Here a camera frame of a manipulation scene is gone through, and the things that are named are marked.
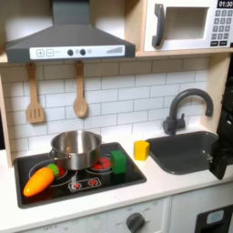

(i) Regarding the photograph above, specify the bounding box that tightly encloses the yellow block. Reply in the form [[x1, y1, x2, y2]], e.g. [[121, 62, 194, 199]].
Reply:
[[133, 139, 151, 162]]

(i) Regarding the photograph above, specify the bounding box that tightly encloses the dark grey sink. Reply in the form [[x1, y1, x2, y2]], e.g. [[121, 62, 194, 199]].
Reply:
[[146, 130, 219, 176]]

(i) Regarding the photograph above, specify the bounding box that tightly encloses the dark grey tap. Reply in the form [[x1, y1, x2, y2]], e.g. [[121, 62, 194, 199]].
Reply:
[[162, 87, 215, 137]]

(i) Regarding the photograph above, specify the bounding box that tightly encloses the black appliance panel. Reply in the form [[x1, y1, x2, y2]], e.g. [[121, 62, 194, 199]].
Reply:
[[194, 204, 233, 233]]

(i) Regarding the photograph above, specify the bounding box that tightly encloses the black stove top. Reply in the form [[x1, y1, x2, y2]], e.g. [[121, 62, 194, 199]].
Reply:
[[13, 141, 147, 209]]

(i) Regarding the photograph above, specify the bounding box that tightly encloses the green block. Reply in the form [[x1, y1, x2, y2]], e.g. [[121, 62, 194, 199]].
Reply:
[[109, 148, 128, 176]]

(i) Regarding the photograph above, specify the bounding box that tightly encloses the grey oven knob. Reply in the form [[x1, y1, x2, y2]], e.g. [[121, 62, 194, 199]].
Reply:
[[125, 211, 147, 233]]

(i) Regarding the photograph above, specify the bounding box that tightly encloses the white toy microwave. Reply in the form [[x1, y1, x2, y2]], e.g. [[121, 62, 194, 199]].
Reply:
[[143, 0, 233, 53]]

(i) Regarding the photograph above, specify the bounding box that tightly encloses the steel pot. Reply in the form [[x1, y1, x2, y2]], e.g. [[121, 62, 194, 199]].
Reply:
[[47, 130, 103, 172]]

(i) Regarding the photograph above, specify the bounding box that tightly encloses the wooden spoon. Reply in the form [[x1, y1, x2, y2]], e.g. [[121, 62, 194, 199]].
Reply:
[[72, 60, 89, 119]]

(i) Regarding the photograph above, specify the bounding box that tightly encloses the orange toy carrot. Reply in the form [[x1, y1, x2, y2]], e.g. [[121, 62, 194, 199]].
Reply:
[[23, 163, 61, 198]]

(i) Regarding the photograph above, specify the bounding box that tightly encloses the wooden slotted spatula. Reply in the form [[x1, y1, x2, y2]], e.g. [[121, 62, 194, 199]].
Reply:
[[25, 62, 46, 125]]

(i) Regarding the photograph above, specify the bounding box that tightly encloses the grey range hood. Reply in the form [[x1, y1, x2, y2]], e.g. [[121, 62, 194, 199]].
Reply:
[[5, 0, 137, 64]]

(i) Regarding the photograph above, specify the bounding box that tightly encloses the light wooden kitchen frame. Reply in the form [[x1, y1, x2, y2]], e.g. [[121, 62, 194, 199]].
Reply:
[[0, 0, 233, 168]]

